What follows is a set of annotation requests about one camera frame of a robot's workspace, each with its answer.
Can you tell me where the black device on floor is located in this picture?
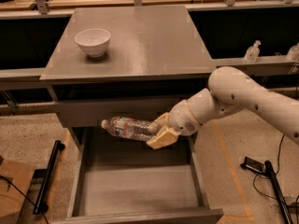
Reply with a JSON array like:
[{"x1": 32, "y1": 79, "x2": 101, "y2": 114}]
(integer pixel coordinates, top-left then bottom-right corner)
[{"x1": 240, "y1": 157, "x2": 264, "y2": 174}]

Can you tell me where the black cable right floor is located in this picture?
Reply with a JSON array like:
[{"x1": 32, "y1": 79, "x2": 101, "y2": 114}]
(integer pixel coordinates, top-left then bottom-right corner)
[{"x1": 252, "y1": 133, "x2": 299, "y2": 224}]

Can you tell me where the grey drawer cabinet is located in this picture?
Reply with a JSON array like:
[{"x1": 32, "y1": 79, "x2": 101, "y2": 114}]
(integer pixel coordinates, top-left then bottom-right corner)
[{"x1": 40, "y1": 6, "x2": 215, "y2": 141}]

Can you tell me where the clear hand sanitizer bottle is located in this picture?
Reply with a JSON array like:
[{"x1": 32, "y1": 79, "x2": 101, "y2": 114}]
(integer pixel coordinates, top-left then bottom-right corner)
[{"x1": 244, "y1": 40, "x2": 261, "y2": 63}]

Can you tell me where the black cable on box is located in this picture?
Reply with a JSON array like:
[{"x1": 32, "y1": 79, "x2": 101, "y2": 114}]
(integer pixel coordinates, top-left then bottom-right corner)
[{"x1": 0, "y1": 175, "x2": 50, "y2": 224}]

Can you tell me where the black bar left floor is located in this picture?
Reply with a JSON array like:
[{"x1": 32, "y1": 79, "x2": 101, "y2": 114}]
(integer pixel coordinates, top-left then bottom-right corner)
[{"x1": 33, "y1": 140, "x2": 65, "y2": 215}]

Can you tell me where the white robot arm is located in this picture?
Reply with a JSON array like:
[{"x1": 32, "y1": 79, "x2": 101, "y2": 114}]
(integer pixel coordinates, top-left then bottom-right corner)
[{"x1": 147, "y1": 66, "x2": 299, "y2": 149}]

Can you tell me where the black bar floor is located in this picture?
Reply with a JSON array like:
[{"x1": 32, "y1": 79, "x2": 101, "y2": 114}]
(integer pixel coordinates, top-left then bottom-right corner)
[
  {"x1": 264, "y1": 161, "x2": 293, "y2": 224},
  {"x1": 33, "y1": 140, "x2": 65, "y2": 215}
]

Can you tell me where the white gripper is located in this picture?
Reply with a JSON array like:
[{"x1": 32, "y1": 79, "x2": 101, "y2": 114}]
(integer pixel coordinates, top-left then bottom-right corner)
[{"x1": 147, "y1": 100, "x2": 202, "y2": 149}]

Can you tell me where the black bar right floor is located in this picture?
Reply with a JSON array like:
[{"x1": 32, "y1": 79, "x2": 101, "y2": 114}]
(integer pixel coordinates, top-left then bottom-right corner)
[{"x1": 264, "y1": 161, "x2": 293, "y2": 224}]

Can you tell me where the clear plastic water bottle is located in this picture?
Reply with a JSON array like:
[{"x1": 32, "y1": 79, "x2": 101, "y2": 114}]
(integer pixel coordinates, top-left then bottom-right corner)
[{"x1": 101, "y1": 117, "x2": 159, "y2": 142}]

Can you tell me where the open grey middle drawer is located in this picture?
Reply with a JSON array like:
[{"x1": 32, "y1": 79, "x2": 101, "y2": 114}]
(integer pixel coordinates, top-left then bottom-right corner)
[{"x1": 53, "y1": 127, "x2": 223, "y2": 224}]

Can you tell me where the brown cardboard box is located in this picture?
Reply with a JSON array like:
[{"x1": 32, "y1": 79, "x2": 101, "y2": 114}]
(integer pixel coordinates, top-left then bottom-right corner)
[{"x1": 0, "y1": 157, "x2": 36, "y2": 224}]

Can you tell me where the white ceramic bowl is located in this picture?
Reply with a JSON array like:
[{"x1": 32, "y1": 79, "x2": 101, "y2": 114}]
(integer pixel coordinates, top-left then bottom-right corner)
[{"x1": 75, "y1": 28, "x2": 111, "y2": 57}]

